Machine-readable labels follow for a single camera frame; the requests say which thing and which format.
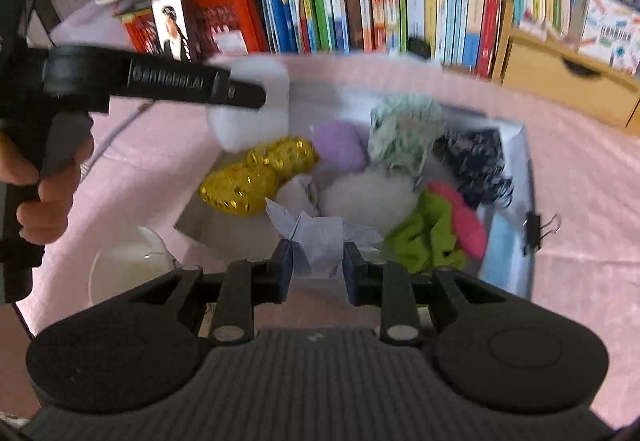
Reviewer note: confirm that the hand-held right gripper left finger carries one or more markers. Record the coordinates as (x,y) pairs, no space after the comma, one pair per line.
(283,273)

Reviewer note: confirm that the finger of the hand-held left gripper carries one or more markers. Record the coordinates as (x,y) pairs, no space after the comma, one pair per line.
(242,91)

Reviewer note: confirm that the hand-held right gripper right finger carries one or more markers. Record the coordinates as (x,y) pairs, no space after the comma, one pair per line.
(353,273)

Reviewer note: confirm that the white foam sponge block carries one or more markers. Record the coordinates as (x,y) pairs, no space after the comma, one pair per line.
(250,126)

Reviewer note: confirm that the pale paper origami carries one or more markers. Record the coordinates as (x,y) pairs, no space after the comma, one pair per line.
(320,236)

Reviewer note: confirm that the white fluffy pompom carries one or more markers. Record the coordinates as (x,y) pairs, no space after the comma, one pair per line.
(370,198)

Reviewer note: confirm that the gold sequin bow clip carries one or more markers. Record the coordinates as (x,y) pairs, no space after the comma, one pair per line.
(235,186)

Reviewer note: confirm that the purple fluffy pompom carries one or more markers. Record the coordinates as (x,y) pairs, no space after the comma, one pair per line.
(342,146)

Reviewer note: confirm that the white cardboard box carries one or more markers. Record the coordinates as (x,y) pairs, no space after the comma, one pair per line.
(515,171)

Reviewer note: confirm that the pink soft pad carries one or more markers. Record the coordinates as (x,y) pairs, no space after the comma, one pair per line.
(465,221)

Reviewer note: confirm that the person's left hand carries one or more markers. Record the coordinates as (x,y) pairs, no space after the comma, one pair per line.
(47,221)

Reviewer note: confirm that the red plastic crate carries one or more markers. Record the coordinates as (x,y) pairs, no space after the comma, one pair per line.
(235,21)

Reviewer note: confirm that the lime green scrunchie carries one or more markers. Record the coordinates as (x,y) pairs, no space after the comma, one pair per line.
(425,236)

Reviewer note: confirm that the smartphone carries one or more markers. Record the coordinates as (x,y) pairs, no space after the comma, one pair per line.
(172,28)

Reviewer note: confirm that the green white striped scrunchie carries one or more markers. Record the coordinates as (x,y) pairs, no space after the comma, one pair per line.
(405,136)

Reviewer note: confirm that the large doodled paper cup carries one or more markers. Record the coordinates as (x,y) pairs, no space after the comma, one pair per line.
(130,266)

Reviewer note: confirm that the navy patterned scrunchie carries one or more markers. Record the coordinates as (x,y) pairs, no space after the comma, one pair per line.
(475,161)

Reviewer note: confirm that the black binder clip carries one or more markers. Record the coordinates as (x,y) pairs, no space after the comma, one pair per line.
(532,233)

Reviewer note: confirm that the pink bedspread cloth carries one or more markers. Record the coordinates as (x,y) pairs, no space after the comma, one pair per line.
(575,221)

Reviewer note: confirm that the wooden drawer organizer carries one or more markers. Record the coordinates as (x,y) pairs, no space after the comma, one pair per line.
(565,76)

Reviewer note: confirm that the white printed card box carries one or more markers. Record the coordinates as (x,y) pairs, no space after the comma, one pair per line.
(612,33)

